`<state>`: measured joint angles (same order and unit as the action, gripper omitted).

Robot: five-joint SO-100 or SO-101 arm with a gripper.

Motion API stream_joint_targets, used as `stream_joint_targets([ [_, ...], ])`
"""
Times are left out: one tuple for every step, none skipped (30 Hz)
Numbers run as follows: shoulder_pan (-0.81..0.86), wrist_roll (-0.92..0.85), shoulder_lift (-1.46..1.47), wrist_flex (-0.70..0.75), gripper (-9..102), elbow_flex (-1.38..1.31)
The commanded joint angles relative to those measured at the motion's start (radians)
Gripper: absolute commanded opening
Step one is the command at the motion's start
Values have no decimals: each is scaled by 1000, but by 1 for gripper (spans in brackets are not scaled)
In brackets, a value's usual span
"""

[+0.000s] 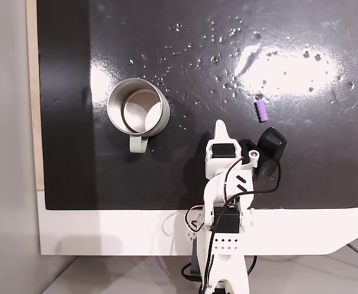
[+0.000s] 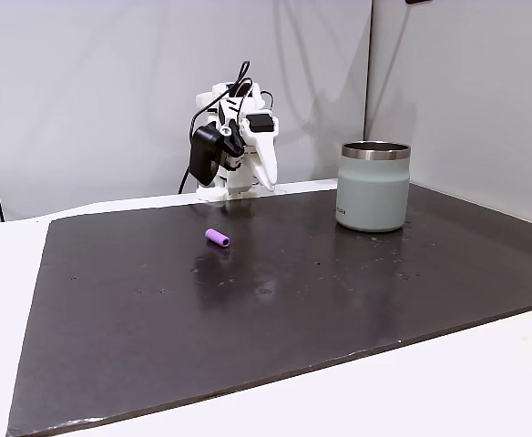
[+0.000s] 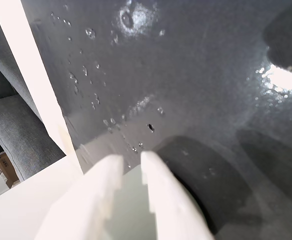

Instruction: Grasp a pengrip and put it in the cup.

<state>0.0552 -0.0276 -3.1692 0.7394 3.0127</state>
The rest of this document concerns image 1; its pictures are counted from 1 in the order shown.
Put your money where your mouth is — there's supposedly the black table mat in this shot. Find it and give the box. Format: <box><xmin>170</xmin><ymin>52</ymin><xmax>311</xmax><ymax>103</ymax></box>
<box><xmin>36</xmin><ymin>0</ymin><xmax>358</xmax><ymax>211</ymax></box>

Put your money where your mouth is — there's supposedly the pale green steel mug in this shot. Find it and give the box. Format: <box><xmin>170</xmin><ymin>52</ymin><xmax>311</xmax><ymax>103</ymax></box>
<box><xmin>106</xmin><ymin>77</ymin><xmax>171</xmax><ymax>154</ymax></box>

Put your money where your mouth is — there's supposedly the purple ribbed pen grip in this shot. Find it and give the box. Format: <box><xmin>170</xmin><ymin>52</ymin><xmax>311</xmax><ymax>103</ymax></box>
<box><xmin>254</xmin><ymin>99</ymin><xmax>270</xmax><ymax>124</ymax></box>

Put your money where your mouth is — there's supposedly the black camera box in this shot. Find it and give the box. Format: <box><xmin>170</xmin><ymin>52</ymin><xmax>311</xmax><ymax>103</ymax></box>
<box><xmin>239</xmin><ymin>126</ymin><xmax>288</xmax><ymax>184</ymax></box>

